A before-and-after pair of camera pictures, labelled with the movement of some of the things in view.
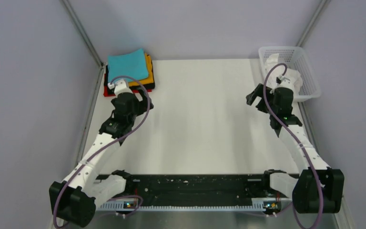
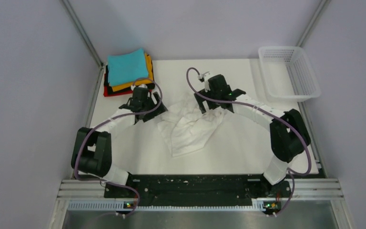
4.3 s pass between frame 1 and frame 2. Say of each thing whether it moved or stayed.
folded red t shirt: stayed
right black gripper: moved
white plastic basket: stayed
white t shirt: moved
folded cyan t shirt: stayed
